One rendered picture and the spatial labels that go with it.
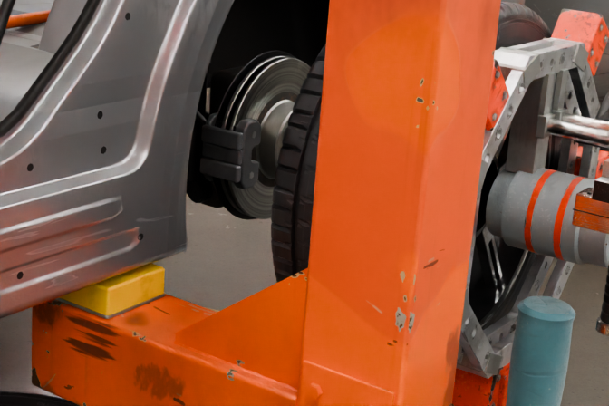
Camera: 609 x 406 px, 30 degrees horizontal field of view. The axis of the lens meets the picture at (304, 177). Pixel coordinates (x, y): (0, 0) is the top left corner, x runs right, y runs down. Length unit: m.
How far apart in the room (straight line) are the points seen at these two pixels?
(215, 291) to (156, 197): 1.95
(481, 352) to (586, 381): 1.54
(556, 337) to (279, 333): 0.46
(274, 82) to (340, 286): 0.77
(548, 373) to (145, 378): 0.62
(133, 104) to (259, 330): 0.40
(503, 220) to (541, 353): 0.23
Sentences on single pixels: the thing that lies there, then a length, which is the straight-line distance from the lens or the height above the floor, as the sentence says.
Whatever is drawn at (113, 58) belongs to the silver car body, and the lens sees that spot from 1.70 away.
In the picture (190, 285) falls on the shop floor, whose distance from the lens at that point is 3.76.
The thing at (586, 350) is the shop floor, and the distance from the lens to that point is 3.60.
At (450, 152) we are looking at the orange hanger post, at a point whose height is 1.05.
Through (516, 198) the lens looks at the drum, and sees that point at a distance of 1.87.
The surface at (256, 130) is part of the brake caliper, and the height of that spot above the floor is 0.89.
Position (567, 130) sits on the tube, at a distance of 1.84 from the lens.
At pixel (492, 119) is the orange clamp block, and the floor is 1.04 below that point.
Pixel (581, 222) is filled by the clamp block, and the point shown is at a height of 0.91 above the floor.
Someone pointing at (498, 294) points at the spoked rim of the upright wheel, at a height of 0.64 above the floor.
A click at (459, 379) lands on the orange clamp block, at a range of 1.98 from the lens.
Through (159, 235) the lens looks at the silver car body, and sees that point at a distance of 1.82.
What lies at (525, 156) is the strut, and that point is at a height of 0.94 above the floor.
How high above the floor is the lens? 1.39
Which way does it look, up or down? 16 degrees down
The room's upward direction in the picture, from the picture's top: 4 degrees clockwise
